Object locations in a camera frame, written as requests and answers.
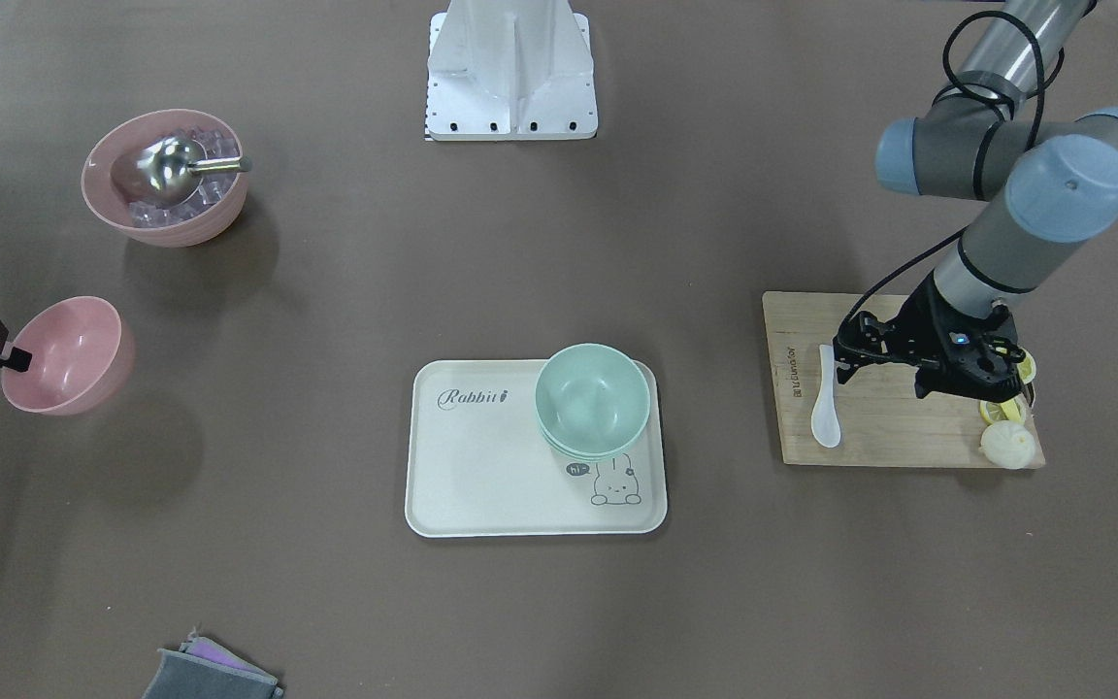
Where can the metal ice scoop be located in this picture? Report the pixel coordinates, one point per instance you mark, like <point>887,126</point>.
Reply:
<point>168,172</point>

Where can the wooden cutting board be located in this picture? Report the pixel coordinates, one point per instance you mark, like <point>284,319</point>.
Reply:
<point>882,423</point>

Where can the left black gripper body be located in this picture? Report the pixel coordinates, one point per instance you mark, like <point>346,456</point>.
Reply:
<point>920,325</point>

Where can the green bowl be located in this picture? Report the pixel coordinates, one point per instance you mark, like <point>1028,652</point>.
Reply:
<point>591,401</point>

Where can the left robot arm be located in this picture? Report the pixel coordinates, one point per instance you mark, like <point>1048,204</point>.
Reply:
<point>1048,188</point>

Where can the white steamed bun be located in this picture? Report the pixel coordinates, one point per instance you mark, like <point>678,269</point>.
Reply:
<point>1009,445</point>

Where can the large pink bowl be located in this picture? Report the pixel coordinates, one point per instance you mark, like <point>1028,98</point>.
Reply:
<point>213,207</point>

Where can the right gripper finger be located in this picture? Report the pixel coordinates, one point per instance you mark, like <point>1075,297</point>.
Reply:
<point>15,359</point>

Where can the white ceramic spoon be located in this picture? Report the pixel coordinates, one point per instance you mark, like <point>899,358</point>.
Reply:
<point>824,420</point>

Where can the lemon slice lower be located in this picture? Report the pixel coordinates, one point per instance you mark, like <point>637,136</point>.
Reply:
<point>1017,410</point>

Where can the grey folded cloth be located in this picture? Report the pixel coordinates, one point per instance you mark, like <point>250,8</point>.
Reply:
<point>203,668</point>

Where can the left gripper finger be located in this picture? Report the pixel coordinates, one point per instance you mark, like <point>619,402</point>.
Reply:
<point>851,351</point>

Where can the small pink bowl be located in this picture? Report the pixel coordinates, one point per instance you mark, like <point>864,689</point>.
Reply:
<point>82,350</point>

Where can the cream rabbit tray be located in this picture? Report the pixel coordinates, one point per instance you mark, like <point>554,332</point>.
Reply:
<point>479,465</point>

